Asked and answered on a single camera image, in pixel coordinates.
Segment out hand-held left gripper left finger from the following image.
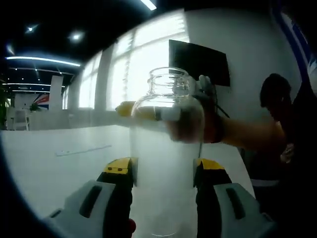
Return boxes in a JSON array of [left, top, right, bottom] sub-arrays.
[[41, 156, 137, 238]]

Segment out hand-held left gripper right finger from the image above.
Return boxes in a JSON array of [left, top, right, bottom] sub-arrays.
[[192, 158, 277, 238]]

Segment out clear glass cup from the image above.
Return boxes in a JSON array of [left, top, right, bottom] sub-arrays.
[[129, 67, 207, 237]]

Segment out white tabletop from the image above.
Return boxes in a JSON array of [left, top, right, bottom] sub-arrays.
[[0, 123, 256, 238]]

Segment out person's left hand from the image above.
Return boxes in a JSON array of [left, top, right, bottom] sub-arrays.
[[127, 218, 137, 238]]

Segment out person's right hand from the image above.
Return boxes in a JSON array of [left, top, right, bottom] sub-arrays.
[[167, 108, 225, 145]]

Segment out black monitor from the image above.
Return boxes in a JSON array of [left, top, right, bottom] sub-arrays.
[[168, 39, 231, 88]]

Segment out narrow window with blinds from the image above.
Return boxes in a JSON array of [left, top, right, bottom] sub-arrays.
[[77, 53, 103, 109]]

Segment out large window with blinds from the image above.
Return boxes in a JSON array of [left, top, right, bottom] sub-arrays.
[[106, 9, 191, 110]]

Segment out white pillar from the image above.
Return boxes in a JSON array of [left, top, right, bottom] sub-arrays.
[[50, 75, 64, 110]]

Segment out seated person in dark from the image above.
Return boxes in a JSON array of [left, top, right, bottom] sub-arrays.
[[249, 81, 317, 219]]

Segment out thin curved ceiling light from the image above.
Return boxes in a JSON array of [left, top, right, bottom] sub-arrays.
[[5, 56, 82, 67]]

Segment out long curved ceiling light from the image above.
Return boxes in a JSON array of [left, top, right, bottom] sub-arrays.
[[139, 0, 158, 11]]

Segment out white chair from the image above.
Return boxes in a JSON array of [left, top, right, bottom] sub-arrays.
[[14, 110, 31, 131]]

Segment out red blue wall graphic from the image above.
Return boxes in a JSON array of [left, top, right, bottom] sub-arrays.
[[33, 92, 52, 110]]

